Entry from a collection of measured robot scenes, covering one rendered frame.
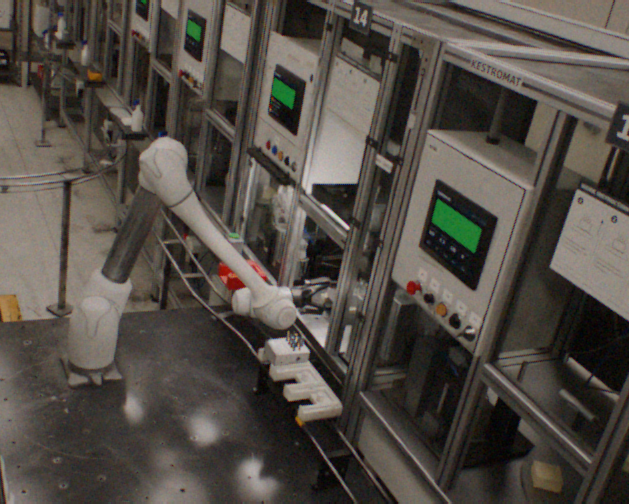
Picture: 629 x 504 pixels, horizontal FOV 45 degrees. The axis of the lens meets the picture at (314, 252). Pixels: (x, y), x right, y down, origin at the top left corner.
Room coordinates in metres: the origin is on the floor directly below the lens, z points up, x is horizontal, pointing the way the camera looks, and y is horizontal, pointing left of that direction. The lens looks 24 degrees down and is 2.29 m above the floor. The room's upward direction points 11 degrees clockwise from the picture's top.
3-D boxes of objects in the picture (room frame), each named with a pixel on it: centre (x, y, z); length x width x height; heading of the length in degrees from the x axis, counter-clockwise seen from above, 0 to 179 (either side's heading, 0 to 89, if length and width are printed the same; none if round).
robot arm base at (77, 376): (2.18, 0.68, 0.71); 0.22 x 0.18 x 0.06; 31
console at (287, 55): (2.85, 0.12, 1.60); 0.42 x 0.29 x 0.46; 31
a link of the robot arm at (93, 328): (2.20, 0.69, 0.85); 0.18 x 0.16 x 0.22; 12
